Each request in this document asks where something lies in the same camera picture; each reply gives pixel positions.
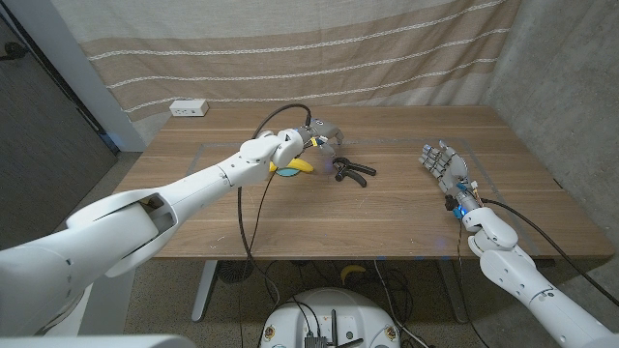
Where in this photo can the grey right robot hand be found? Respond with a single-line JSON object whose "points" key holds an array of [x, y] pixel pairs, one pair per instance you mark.
{"points": [[452, 169]]}

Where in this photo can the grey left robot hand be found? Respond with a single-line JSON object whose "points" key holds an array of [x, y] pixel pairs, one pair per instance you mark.
{"points": [[324, 133]]}

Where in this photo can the black hand grip exerciser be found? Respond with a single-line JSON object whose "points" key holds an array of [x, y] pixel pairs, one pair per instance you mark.
{"points": [[360, 168]]}

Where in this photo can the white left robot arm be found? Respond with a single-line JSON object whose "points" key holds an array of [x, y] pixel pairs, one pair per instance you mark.
{"points": [[193, 188]]}

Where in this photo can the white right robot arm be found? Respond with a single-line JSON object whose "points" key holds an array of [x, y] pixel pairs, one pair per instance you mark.
{"points": [[532, 290]]}

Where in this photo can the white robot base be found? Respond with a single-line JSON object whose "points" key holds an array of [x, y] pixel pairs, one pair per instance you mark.
{"points": [[338, 304]]}

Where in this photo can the yellow toy banana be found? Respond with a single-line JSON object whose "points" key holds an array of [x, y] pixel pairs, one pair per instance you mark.
{"points": [[302, 165]]}

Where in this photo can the yellow banana on floor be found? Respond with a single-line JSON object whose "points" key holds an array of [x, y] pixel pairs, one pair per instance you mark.
{"points": [[350, 269]]}

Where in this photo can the teal round disc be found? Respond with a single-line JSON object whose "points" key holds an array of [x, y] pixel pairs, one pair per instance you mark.
{"points": [[290, 173]]}

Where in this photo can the beige striped curtain backdrop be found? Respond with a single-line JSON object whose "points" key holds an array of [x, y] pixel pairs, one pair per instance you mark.
{"points": [[290, 53]]}

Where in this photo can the grey table leg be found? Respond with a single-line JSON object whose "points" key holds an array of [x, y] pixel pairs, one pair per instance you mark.
{"points": [[454, 295]]}

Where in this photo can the white power strip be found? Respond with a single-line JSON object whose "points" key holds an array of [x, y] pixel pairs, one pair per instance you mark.
{"points": [[188, 108]]}

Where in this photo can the black round floor fan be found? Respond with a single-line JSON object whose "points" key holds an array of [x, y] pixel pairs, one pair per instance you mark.
{"points": [[229, 271]]}

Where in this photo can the white table leg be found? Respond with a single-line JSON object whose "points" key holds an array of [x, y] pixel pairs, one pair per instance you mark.
{"points": [[203, 295]]}

